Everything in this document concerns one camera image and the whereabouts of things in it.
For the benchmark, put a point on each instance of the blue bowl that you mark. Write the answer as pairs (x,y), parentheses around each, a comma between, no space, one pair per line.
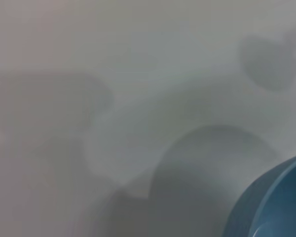
(283,197)

